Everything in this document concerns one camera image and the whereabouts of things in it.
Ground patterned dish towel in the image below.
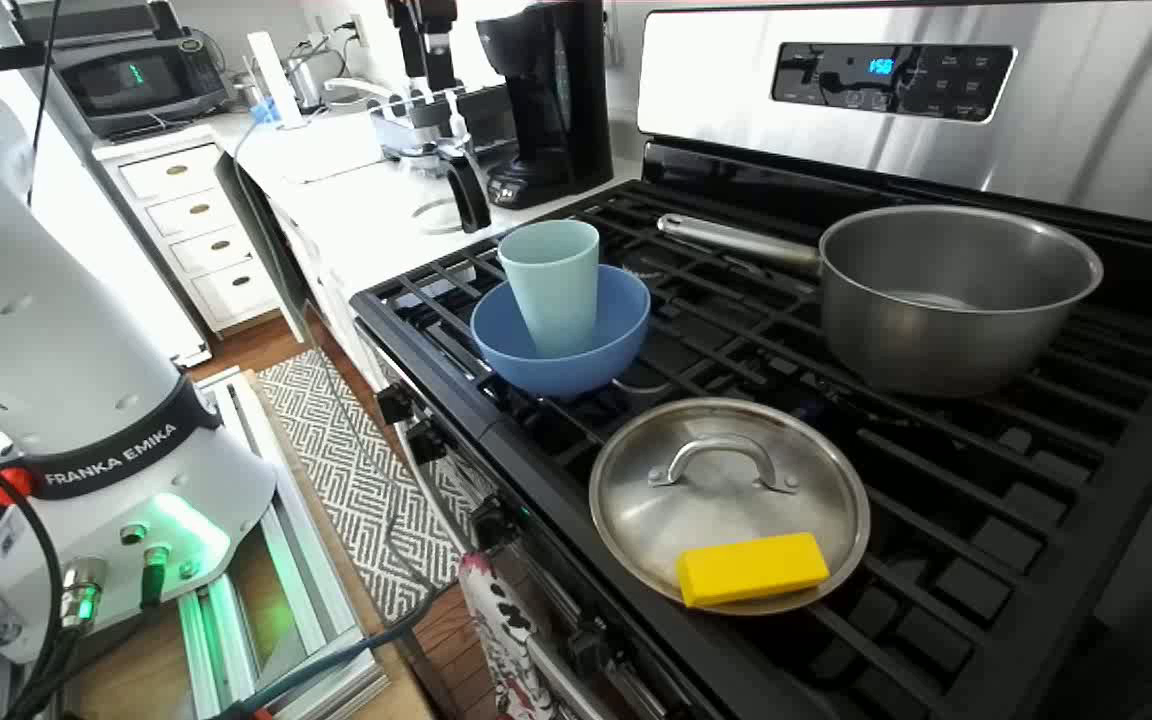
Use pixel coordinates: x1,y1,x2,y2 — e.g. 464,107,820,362
462,550,564,720

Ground silver pot lid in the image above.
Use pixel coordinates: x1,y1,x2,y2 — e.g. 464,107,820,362
589,394,874,615

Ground black gas stove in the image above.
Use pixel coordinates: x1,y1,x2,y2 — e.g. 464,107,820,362
358,0,1152,720

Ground black coffee maker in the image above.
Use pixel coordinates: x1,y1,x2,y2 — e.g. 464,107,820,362
478,0,611,207

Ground yellow block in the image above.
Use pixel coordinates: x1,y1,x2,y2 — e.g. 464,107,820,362
676,531,831,609

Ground patterned grey floor mat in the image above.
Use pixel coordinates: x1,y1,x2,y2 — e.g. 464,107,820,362
256,352,455,618

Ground blue bowl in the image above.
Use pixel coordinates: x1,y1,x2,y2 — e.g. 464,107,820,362
470,265,653,394

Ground black microwave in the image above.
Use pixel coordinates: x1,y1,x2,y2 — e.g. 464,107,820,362
10,0,227,139

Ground silver pot with handle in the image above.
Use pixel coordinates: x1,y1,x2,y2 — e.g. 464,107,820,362
657,205,1103,398

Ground light teal cup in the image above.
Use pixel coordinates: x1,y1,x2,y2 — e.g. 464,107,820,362
498,218,601,356

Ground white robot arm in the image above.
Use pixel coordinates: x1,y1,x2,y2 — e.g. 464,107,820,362
0,98,278,662

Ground white drawer cabinet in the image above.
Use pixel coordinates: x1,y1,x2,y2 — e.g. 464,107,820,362
92,128,278,333

